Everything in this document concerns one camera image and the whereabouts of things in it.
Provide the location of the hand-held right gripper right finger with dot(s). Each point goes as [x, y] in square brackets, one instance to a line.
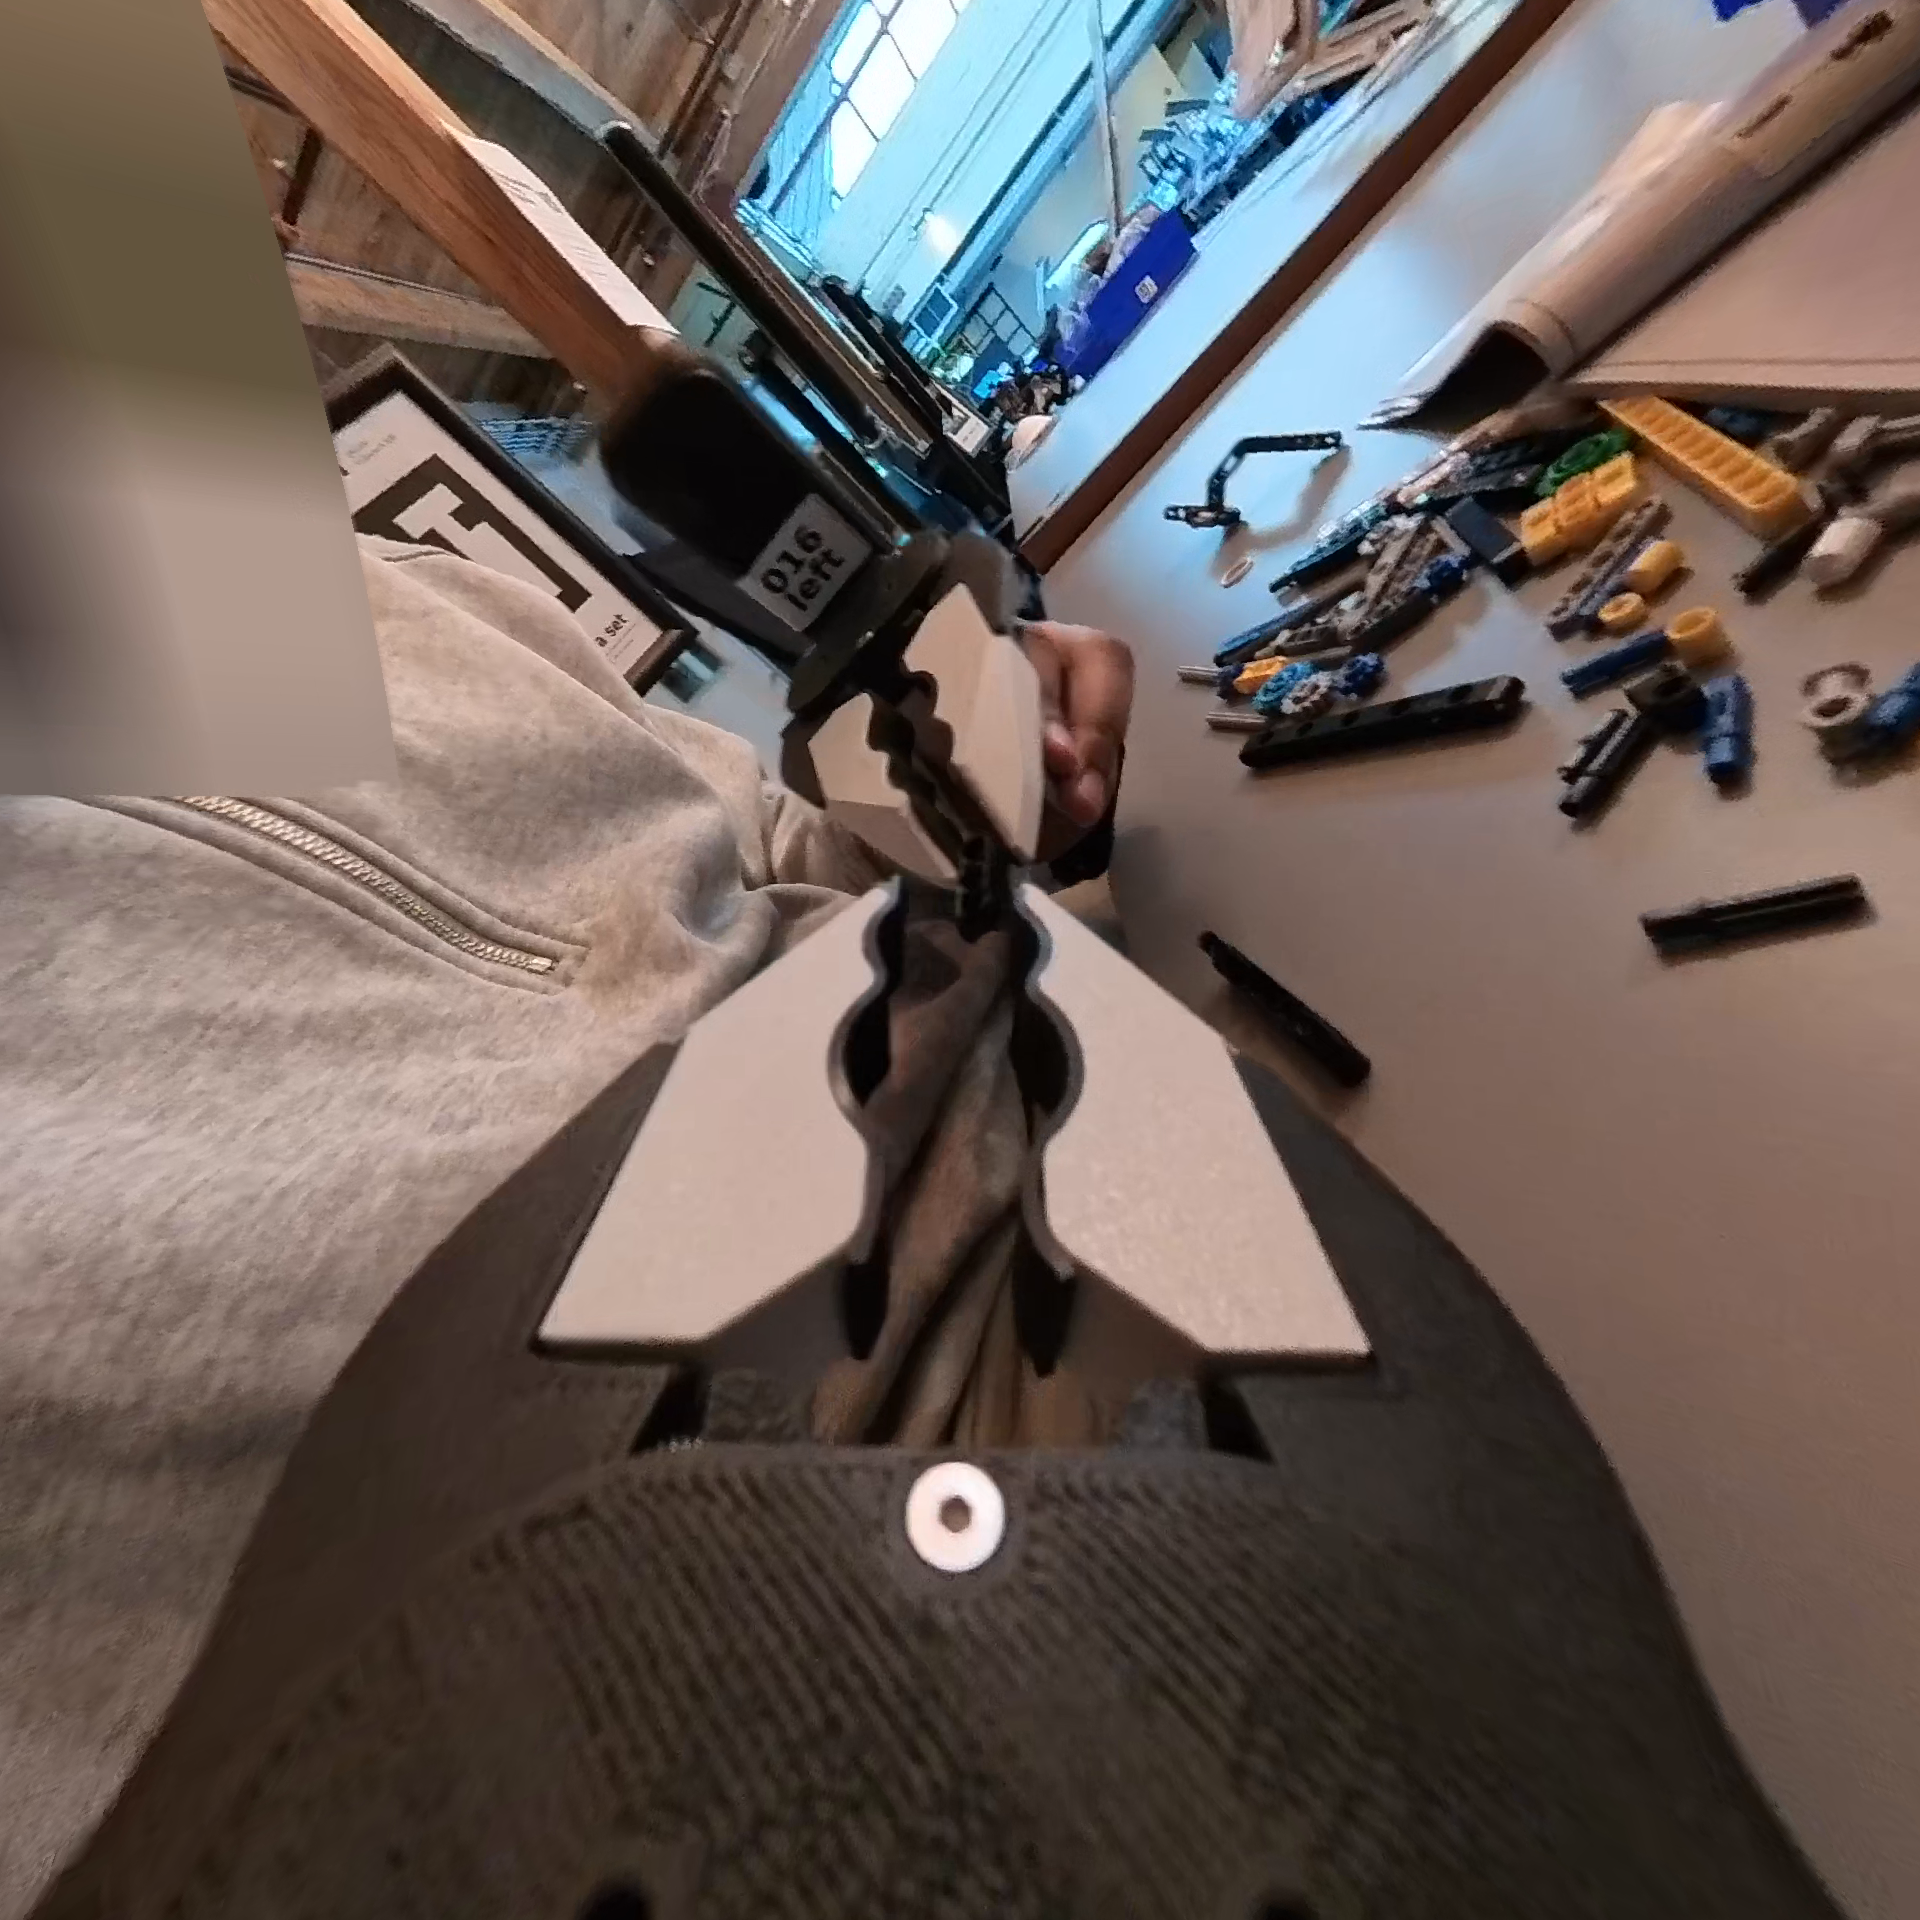
[1185, 1185]

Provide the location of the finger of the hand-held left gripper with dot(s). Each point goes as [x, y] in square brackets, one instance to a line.
[849, 773]
[984, 705]

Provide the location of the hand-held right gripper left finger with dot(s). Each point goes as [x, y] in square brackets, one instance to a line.
[705, 1185]

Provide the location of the small black lego piece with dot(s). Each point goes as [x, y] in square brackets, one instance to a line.
[984, 885]

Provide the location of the person's left forearm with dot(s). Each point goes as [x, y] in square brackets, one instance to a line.
[599, 750]

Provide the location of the short black lego beam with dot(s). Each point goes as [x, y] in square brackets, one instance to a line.
[1282, 1009]

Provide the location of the long black lego beam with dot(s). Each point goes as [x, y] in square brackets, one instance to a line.
[1381, 717]

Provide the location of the pile of mixed lego parts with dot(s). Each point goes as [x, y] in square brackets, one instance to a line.
[1576, 510]

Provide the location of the black lego axle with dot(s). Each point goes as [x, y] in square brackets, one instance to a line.
[1755, 913]

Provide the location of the long yellow lego beam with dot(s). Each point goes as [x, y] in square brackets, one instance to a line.
[1709, 465]

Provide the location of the person's left hand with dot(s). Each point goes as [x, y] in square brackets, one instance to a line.
[1089, 705]

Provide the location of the framed black white poster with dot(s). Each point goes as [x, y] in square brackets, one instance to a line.
[451, 510]

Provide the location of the white paper label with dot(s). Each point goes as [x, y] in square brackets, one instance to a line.
[555, 225]

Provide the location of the large window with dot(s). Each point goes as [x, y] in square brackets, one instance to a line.
[884, 77]

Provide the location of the person's grey hoodie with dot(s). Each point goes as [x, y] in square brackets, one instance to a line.
[225, 1125]

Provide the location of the wooden beam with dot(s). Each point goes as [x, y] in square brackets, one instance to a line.
[376, 120]

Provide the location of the white folded paper sheets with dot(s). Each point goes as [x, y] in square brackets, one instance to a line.
[1620, 225]

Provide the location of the black angled lego frame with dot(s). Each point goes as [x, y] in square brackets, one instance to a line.
[1282, 443]

